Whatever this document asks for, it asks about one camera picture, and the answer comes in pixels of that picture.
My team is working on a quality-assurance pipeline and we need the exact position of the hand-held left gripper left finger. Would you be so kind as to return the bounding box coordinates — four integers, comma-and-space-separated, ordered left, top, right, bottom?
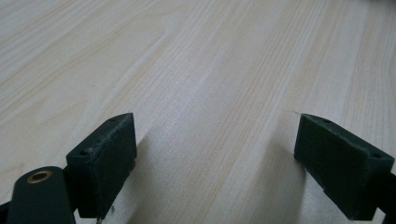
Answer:
65, 112, 138, 219

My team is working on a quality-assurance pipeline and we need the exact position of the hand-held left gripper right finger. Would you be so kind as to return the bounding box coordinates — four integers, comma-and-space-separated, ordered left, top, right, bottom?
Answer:
293, 113, 395, 221

